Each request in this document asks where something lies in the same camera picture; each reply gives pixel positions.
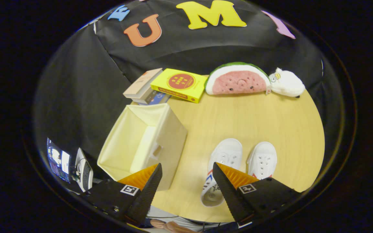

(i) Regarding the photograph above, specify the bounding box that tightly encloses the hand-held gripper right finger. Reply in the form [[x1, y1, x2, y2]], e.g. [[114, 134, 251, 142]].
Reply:
[[212, 162, 302, 224]]

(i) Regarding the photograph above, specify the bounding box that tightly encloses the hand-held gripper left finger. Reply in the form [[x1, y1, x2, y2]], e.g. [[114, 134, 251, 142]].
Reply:
[[80, 163, 163, 225]]

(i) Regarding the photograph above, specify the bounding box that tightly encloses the white canvas shoe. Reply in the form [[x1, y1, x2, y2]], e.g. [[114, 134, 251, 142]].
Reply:
[[200, 138, 243, 207], [247, 141, 278, 181]]

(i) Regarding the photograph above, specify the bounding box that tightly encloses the beige fabric storage box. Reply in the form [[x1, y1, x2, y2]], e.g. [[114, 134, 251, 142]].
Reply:
[[97, 103, 188, 191]]

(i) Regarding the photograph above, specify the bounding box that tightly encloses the person's clothing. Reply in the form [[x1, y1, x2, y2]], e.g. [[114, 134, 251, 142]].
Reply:
[[143, 205, 240, 233]]

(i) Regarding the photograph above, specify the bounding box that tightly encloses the white electronic device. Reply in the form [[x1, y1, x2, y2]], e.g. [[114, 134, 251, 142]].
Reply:
[[74, 147, 94, 193]]

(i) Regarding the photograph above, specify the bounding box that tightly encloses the lit computer screen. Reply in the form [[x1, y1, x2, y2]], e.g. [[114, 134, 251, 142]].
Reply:
[[47, 138, 72, 183]]

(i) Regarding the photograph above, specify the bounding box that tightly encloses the beige book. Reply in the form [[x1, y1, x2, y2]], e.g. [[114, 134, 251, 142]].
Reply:
[[123, 68, 163, 99]]

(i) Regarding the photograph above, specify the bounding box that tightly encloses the watermelon slice plush toy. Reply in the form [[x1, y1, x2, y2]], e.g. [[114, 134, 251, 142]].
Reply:
[[204, 61, 271, 96]]

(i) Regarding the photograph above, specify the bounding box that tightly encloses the yellow book with red circle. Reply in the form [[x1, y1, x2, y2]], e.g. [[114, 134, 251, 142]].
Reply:
[[150, 68, 208, 104]]

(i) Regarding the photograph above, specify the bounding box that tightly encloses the black backdrop cloth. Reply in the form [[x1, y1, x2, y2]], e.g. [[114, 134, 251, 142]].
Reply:
[[33, 0, 345, 194]]

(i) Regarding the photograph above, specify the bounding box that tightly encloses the white plush toy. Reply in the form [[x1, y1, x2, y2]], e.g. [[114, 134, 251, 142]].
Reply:
[[268, 67, 306, 98]]

